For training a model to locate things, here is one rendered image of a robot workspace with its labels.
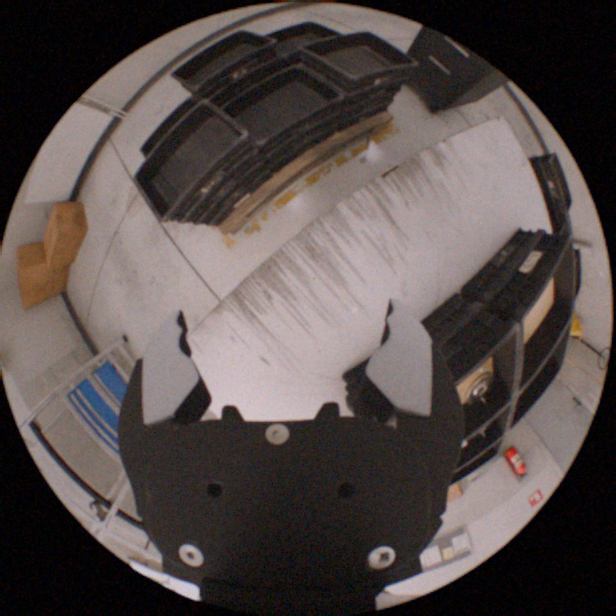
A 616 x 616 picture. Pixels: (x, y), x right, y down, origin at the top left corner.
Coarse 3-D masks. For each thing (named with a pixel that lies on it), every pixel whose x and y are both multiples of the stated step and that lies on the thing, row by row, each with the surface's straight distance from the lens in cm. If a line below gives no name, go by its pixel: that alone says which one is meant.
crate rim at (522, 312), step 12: (564, 240) 70; (564, 252) 66; (552, 264) 59; (540, 276) 55; (552, 276) 57; (540, 288) 52; (528, 300) 49; (516, 312) 46; (528, 312) 47; (552, 348) 78
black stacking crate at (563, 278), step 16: (544, 240) 73; (560, 240) 72; (528, 256) 64; (544, 256) 65; (560, 272) 83; (512, 288) 54; (528, 288) 54; (560, 288) 86; (496, 304) 51; (512, 304) 50; (560, 304) 90; (544, 320) 86; (560, 320) 86; (544, 336) 81; (528, 352) 76; (544, 352) 76; (528, 368) 72
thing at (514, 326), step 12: (504, 324) 44; (516, 324) 44; (492, 336) 42; (504, 336) 42; (516, 336) 46; (480, 348) 41; (492, 348) 40; (516, 348) 49; (468, 360) 40; (480, 360) 39; (516, 360) 52; (456, 372) 39; (468, 372) 38; (516, 372) 56; (456, 384) 38; (516, 384) 62
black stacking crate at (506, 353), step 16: (480, 320) 48; (496, 320) 47; (448, 336) 45; (464, 336) 46; (480, 336) 45; (512, 336) 48; (448, 352) 43; (464, 352) 43; (496, 352) 58; (512, 352) 51; (496, 368) 64; (512, 368) 56; (496, 384) 69; (512, 384) 61; (480, 400) 67; (496, 400) 67; (368, 416) 42; (464, 416) 65; (480, 416) 65; (464, 432) 63
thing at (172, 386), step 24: (168, 336) 11; (144, 360) 10; (168, 360) 9; (192, 360) 9; (144, 384) 9; (168, 384) 8; (192, 384) 8; (144, 408) 8; (168, 408) 8; (192, 408) 8
